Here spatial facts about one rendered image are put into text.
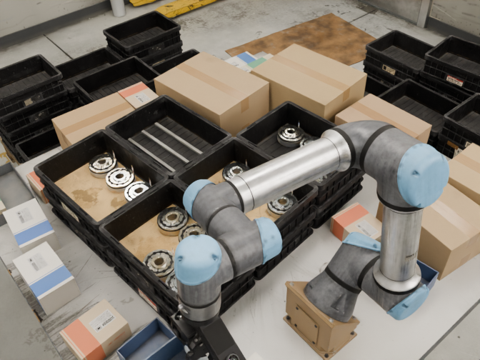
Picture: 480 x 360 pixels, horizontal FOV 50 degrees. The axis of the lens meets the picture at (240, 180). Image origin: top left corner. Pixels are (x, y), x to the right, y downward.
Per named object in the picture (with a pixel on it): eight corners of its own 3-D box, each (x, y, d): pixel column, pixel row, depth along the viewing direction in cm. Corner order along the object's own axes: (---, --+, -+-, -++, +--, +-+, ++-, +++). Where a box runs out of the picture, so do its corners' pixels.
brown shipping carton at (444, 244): (483, 250, 175) (498, 219, 164) (439, 281, 167) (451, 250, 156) (417, 198, 193) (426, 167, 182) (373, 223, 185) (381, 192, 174)
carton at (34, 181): (67, 169, 211) (62, 156, 206) (82, 183, 205) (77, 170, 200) (31, 188, 204) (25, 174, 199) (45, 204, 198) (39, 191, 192)
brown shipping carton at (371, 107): (423, 156, 210) (432, 125, 199) (390, 181, 200) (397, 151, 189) (365, 123, 227) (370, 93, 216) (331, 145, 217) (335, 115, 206)
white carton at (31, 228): (61, 248, 182) (54, 231, 176) (28, 264, 177) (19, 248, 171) (42, 214, 194) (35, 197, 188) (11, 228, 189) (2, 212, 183)
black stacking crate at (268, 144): (368, 168, 190) (372, 144, 182) (318, 211, 175) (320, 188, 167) (286, 123, 211) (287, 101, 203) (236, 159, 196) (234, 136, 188)
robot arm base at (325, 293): (356, 320, 148) (376, 293, 146) (334, 323, 136) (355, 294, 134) (318, 286, 156) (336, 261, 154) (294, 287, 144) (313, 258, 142)
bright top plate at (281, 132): (308, 131, 199) (308, 130, 199) (293, 145, 194) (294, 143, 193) (287, 122, 204) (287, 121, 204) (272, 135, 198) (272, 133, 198)
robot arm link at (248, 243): (250, 196, 95) (198, 218, 90) (287, 230, 87) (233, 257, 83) (251, 227, 100) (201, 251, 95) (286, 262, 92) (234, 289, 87)
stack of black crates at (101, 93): (146, 117, 327) (134, 54, 296) (173, 140, 310) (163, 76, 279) (90, 144, 310) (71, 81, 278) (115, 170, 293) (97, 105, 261)
